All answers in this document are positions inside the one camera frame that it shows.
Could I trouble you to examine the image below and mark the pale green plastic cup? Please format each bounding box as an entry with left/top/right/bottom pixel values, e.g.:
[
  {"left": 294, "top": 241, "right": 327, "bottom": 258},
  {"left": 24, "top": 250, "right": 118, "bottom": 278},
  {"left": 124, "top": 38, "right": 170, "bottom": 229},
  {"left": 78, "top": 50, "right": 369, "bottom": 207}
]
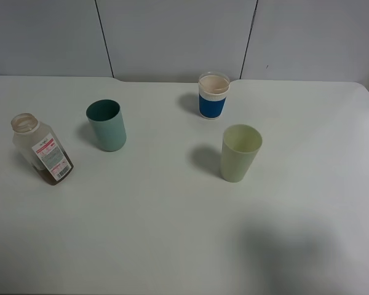
[{"left": 220, "top": 124, "right": 263, "bottom": 183}]

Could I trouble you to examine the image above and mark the clear plastic drink bottle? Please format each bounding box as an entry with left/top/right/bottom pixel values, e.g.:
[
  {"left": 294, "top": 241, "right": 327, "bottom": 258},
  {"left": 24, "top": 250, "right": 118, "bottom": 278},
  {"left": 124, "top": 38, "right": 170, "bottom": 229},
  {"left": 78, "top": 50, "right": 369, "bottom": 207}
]
[{"left": 10, "top": 113, "right": 74, "bottom": 186}]

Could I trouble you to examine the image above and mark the blue sleeved paper cup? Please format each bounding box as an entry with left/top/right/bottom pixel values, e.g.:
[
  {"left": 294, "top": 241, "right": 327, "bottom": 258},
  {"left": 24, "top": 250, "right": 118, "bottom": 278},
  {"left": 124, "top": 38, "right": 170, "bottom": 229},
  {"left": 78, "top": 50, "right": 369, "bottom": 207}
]
[{"left": 198, "top": 72, "right": 230, "bottom": 119}]

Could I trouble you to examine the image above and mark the teal plastic cup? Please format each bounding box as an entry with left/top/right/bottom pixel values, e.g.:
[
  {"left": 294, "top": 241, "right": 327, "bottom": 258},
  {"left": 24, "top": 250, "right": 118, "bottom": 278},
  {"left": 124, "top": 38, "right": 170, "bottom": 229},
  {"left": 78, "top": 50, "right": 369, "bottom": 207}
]
[{"left": 86, "top": 99, "right": 127, "bottom": 152}]

